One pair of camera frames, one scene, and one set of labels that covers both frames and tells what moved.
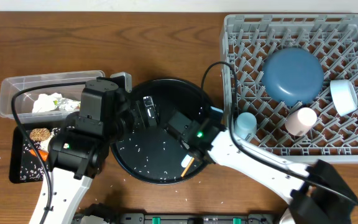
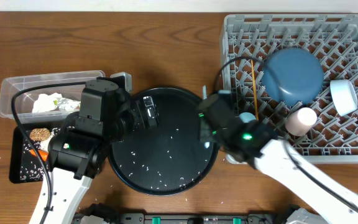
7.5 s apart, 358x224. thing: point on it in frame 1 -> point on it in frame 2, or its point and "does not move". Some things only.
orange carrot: x=43 y=154 does not move
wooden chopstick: x=188 y=167 -> x=253 y=88
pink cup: x=299 y=122 does not move
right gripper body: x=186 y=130 -> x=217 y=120
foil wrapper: x=65 y=104 does not move
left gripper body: x=139 y=118 does not move
